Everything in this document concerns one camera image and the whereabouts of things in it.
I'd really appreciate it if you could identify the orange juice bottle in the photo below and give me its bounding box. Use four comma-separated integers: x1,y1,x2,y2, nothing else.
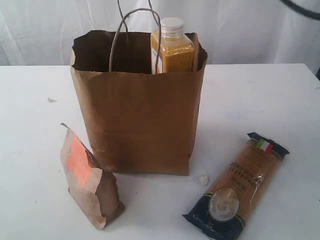
150,17,195,74

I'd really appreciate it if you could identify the brown paper shopping bag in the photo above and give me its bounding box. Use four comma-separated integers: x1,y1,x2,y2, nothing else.
71,29,208,176

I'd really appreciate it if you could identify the kraft coffee pouch orange label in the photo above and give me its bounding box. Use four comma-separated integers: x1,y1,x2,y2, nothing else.
60,123,125,230

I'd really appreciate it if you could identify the small grey paper scrap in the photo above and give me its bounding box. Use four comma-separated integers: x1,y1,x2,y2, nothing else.
47,97,57,103

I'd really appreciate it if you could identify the spaghetti pack dark wrapper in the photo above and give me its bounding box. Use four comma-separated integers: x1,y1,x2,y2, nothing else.
183,132,290,240

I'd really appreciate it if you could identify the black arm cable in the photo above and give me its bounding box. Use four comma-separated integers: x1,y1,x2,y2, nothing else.
279,0,320,20

